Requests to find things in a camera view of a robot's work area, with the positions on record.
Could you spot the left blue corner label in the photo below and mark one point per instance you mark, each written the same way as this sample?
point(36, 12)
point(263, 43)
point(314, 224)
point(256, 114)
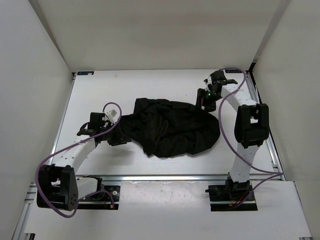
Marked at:
point(85, 73)

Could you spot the blue corner label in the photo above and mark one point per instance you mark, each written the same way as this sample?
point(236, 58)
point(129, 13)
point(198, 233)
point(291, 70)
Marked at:
point(85, 73)
point(233, 71)

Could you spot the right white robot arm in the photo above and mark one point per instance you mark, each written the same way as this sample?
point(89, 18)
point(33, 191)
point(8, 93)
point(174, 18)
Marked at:
point(251, 129)

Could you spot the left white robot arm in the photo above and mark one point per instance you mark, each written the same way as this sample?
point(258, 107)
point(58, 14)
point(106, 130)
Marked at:
point(58, 186)

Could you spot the right blue corner label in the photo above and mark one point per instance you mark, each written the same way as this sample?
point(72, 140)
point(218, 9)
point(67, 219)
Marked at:
point(233, 71)

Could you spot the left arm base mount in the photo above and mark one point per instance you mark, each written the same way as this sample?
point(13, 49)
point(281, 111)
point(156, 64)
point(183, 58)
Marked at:
point(96, 194)

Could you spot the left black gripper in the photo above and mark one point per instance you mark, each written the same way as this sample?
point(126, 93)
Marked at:
point(119, 138)

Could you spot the aluminium front rail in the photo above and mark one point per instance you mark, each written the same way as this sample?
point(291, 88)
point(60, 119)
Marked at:
point(160, 177)

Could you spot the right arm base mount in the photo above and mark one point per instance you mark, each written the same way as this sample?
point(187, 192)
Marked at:
point(232, 196)

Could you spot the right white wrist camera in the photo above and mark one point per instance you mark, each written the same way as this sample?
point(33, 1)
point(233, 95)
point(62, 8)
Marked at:
point(208, 84)

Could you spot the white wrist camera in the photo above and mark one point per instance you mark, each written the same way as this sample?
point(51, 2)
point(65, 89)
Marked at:
point(208, 84)
point(111, 116)

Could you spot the black skirt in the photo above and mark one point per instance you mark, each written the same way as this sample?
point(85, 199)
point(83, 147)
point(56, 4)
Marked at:
point(167, 129)

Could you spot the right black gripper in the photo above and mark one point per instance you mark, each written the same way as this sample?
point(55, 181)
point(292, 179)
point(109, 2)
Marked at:
point(201, 94)

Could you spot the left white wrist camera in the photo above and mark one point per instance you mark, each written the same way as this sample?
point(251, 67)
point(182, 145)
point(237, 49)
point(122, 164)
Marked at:
point(111, 116)

